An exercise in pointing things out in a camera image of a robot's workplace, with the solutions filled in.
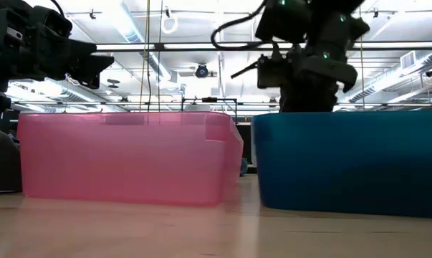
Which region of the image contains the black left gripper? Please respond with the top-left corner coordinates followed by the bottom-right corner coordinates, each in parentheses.
top-left (32, 35), bottom-right (115, 90)

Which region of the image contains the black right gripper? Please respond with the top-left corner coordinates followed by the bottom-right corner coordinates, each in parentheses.
top-left (296, 53), bottom-right (358, 93)

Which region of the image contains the dark navy cap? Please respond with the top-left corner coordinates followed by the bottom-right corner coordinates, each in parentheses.
top-left (279, 80), bottom-right (340, 113)

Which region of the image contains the dark grey cap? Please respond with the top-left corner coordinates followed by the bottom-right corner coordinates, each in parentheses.
top-left (0, 125), bottom-right (23, 194)

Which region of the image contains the teal plastic bin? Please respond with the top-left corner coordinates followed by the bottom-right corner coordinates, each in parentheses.
top-left (251, 110), bottom-right (432, 219)

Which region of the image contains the pink plastic bin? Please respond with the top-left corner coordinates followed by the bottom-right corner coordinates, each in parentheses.
top-left (16, 110), bottom-right (244, 208)

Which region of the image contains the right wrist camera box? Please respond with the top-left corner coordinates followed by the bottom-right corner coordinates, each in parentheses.
top-left (256, 53), bottom-right (296, 90)

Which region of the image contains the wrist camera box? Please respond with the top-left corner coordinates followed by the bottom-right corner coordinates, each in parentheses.
top-left (34, 5), bottom-right (74, 39)
top-left (256, 53), bottom-right (296, 90)

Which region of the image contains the yellow hanging cord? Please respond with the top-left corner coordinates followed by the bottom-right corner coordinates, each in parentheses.
top-left (139, 0), bottom-right (151, 113)

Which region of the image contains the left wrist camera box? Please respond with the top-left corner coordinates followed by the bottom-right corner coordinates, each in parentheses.
top-left (34, 5), bottom-right (74, 39)

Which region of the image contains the white hanging ring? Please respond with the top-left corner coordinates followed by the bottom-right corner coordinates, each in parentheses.
top-left (160, 14), bottom-right (180, 35)

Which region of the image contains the overhead camera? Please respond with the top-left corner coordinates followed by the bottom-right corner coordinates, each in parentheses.
top-left (195, 63), bottom-right (210, 79)

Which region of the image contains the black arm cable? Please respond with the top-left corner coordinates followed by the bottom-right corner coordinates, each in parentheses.
top-left (210, 0), bottom-right (270, 52)

